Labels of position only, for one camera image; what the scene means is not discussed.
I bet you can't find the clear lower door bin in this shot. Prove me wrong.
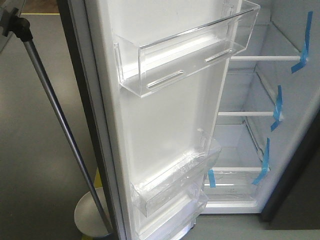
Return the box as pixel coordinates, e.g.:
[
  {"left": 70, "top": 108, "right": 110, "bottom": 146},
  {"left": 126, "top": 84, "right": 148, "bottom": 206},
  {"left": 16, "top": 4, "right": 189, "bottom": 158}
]
[{"left": 131, "top": 141, "right": 222, "bottom": 217}]

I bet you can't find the clear bottom door bin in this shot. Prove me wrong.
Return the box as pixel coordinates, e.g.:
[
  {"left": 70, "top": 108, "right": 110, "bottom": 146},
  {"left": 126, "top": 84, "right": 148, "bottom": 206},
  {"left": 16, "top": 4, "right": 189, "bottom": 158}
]
[{"left": 133, "top": 188, "right": 208, "bottom": 240}]

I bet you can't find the clear upper door bin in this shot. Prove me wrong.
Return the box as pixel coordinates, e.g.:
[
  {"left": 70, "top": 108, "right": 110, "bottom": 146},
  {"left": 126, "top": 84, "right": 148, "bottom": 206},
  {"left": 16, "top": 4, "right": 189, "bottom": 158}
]
[{"left": 112, "top": 0, "right": 260, "bottom": 98}]

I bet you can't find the white fridge door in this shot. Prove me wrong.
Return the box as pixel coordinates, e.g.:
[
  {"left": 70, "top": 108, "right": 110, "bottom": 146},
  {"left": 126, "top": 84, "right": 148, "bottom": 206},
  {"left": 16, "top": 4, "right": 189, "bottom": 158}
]
[{"left": 56, "top": 0, "right": 260, "bottom": 240}]

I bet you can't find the silver sign stand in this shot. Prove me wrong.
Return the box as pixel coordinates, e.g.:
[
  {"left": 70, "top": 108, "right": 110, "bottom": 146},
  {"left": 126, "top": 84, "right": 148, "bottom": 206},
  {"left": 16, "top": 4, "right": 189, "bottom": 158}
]
[{"left": 0, "top": 5, "right": 113, "bottom": 240}]

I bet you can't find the dark grey fridge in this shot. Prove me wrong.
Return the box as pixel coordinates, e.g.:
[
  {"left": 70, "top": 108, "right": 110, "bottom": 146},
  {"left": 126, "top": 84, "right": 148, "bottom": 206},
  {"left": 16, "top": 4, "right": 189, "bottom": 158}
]
[{"left": 70, "top": 0, "right": 320, "bottom": 240}]

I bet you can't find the clear door bin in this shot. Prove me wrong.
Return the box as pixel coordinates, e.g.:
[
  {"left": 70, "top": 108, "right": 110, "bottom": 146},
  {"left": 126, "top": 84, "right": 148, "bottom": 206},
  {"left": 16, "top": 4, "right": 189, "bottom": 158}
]
[
  {"left": 112, "top": 0, "right": 260, "bottom": 98},
  {"left": 131, "top": 141, "right": 222, "bottom": 217},
  {"left": 133, "top": 188, "right": 208, "bottom": 240}
]

